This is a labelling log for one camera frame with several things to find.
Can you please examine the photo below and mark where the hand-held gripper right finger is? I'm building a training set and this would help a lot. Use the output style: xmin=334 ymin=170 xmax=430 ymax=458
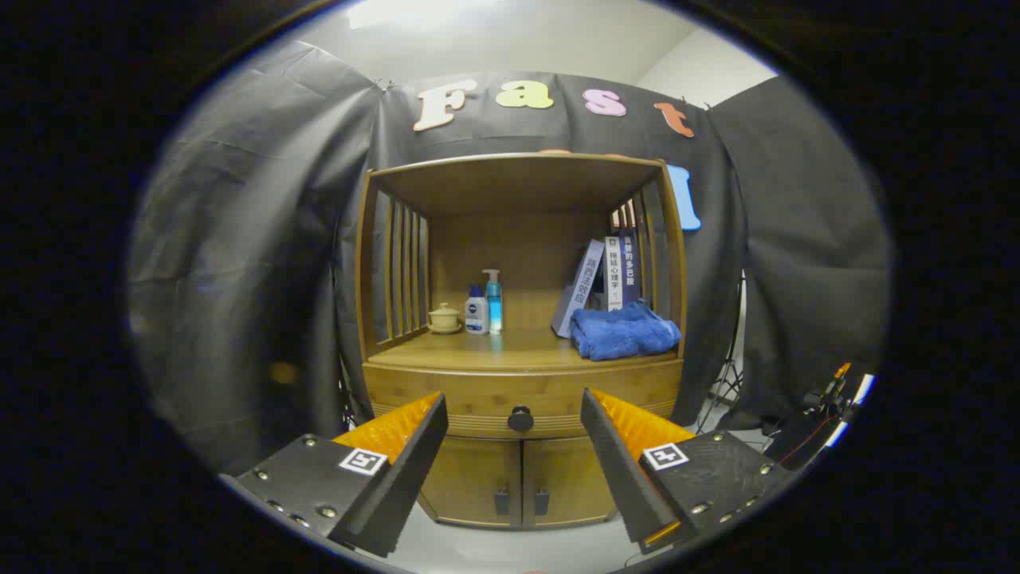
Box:
xmin=580 ymin=388 xmax=790 ymax=555

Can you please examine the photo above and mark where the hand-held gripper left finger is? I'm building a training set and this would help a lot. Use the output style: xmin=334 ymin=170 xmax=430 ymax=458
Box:
xmin=219 ymin=391 xmax=449 ymax=559

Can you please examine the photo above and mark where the wooden drawer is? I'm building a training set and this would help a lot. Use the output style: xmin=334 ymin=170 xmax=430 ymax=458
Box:
xmin=363 ymin=359 xmax=685 ymax=439

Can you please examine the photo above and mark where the wooden cabinet door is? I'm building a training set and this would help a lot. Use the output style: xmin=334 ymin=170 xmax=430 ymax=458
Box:
xmin=420 ymin=434 xmax=523 ymax=529
xmin=522 ymin=434 xmax=618 ymax=527

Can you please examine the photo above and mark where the wooden countertop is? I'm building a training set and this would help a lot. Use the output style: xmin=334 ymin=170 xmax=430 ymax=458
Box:
xmin=368 ymin=327 xmax=682 ymax=373

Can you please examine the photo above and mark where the wooden cabinet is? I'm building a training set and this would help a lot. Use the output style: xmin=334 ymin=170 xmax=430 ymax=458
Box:
xmin=355 ymin=153 xmax=688 ymax=531

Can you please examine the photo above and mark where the blue folded towel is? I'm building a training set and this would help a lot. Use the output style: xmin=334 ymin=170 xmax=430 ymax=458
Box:
xmin=571 ymin=301 xmax=683 ymax=361

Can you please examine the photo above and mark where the black tripod stand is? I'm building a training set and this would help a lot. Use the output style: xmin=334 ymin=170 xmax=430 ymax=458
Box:
xmin=697 ymin=271 xmax=750 ymax=435

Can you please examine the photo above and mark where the small beige lidded cup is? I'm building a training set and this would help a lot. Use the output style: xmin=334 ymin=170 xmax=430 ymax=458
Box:
xmin=427 ymin=302 xmax=463 ymax=335

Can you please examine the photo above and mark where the white bottle with blue cap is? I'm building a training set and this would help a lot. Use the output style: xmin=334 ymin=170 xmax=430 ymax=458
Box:
xmin=465 ymin=285 xmax=490 ymax=336

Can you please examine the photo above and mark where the grey leaning book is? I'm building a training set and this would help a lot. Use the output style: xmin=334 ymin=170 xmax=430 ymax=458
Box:
xmin=551 ymin=239 xmax=606 ymax=340

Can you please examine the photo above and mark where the blue pump bottle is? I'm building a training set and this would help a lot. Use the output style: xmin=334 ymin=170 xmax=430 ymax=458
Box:
xmin=481 ymin=269 xmax=504 ymax=333

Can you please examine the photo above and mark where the white spine book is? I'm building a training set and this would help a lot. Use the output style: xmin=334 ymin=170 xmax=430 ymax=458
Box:
xmin=603 ymin=236 xmax=624 ymax=312

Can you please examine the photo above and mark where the dark blue book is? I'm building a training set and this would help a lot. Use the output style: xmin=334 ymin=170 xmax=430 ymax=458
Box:
xmin=620 ymin=231 xmax=641 ymax=306

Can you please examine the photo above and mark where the black backdrop cloth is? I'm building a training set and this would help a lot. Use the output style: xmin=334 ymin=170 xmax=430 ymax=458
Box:
xmin=127 ymin=40 xmax=892 ymax=479

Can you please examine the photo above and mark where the black device with cables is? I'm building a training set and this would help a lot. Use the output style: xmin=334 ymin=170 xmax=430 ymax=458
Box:
xmin=765 ymin=363 xmax=877 ymax=471

